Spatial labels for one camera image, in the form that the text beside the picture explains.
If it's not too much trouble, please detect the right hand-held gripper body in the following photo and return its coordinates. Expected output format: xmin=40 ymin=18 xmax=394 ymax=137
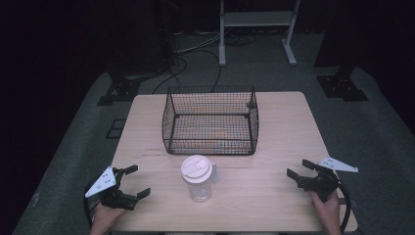
xmin=300 ymin=156 xmax=359 ymax=203

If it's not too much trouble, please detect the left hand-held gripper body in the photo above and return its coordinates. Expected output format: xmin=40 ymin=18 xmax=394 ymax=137
xmin=84 ymin=165 xmax=138 ymax=212

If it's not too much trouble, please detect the black wire mesh basket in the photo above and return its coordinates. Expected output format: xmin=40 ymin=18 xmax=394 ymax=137
xmin=161 ymin=84 xmax=260 ymax=157

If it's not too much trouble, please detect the clear cup with pink lid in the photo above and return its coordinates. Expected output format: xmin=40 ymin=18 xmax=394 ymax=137
xmin=180 ymin=154 xmax=219 ymax=204

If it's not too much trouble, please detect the person's left hand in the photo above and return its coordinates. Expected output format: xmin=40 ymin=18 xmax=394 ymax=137
xmin=92 ymin=204 xmax=127 ymax=230

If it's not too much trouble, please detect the person's right hand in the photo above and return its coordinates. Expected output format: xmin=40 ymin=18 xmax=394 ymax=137
xmin=309 ymin=190 xmax=343 ymax=227

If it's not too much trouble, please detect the black stand base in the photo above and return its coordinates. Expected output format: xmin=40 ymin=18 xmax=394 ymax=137
xmin=315 ymin=64 xmax=370 ymax=103
xmin=96 ymin=69 xmax=143 ymax=107

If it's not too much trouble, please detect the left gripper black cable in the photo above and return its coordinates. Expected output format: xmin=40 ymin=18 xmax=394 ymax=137
xmin=82 ymin=177 xmax=103 ymax=229

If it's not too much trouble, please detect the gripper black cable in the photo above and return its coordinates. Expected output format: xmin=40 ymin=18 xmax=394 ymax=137
xmin=337 ymin=180 xmax=353 ymax=234
xmin=82 ymin=177 xmax=103 ymax=229

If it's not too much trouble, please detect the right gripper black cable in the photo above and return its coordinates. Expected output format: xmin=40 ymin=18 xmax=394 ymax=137
xmin=337 ymin=180 xmax=353 ymax=234

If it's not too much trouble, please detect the black floor cable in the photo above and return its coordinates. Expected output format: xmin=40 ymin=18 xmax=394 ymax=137
xmin=175 ymin=48 xmax=223 ymax=93
xmin=151 ymin=56 xmax=189 ymax=96

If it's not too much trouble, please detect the white floor cable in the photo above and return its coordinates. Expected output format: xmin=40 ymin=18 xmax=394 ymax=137
xmin=175 ymin=31 xmax=223 ymax=55

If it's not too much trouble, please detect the white metal stand frame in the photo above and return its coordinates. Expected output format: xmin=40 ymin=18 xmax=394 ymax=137
xmin=218 ymin=0 xmax=301 ymax=68

